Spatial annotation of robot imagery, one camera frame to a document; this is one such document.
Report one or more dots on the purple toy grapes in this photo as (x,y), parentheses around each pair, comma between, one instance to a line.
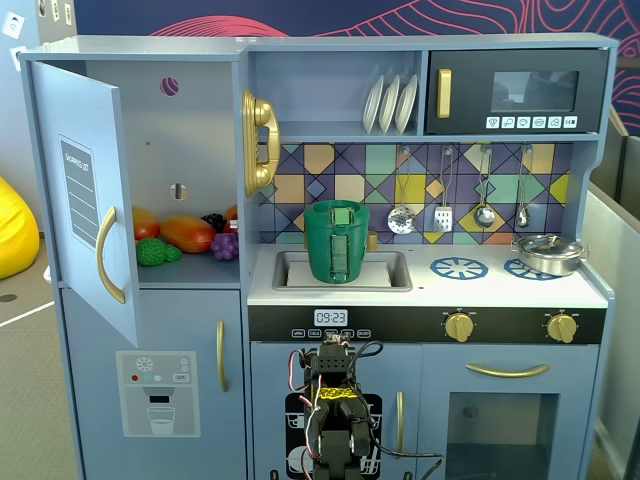
(226,246)

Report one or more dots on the large orange toy mango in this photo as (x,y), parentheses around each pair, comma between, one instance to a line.
(187,235)

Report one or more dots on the blue toy play kitchen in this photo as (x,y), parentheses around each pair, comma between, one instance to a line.
(350,75)

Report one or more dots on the dark toy blackberry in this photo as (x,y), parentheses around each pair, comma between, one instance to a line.
(214,221)

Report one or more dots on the black toy microwave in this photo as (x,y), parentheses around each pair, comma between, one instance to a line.
(465,60)

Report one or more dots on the small wrist camera board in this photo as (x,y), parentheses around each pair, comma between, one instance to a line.
(336,340)

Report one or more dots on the open blue fridge door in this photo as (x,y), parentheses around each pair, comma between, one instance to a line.
(65,110)

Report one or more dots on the grey toy sink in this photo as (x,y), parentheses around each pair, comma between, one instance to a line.
(400,280)

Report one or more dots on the gold toy telephone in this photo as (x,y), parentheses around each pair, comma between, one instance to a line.
(260,115)

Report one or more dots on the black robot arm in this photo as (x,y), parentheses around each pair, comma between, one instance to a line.
(335,440)

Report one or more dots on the small steel spoon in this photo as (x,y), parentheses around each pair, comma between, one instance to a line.
(522,217)

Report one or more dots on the green ribbed recipient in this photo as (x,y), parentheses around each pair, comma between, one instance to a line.
(317,250)

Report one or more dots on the gold faucet knob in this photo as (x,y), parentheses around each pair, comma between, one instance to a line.
(373,241)

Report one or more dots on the small steel pot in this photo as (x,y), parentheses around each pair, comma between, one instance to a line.
(547,264)

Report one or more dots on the steel perforated skimmer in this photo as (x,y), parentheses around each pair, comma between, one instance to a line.
(401,220)

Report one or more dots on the gold stove knob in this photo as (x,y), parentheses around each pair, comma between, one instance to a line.
(459,327)
(561,328)

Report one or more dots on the green toy broccoli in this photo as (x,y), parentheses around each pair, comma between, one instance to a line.
(152,252)

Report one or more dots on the grey desk divider panel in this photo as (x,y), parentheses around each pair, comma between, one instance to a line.
(615,280)

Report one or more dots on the yellow beanbag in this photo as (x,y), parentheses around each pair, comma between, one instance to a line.
(15,235)

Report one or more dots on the white toy plate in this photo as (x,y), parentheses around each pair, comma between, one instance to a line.
(372,107)
(406,102)
(389,105)

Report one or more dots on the steel slotted spatula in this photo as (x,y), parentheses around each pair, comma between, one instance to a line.
(443,219)

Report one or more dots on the small red yellow toy fruit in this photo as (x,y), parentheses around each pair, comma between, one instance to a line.
(146,225)

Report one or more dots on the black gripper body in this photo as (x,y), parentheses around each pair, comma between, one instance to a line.
(334,358)

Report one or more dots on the steel ladle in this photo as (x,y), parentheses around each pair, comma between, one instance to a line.
(484,216)

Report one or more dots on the steel pot lid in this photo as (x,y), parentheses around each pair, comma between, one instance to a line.
(547,245)

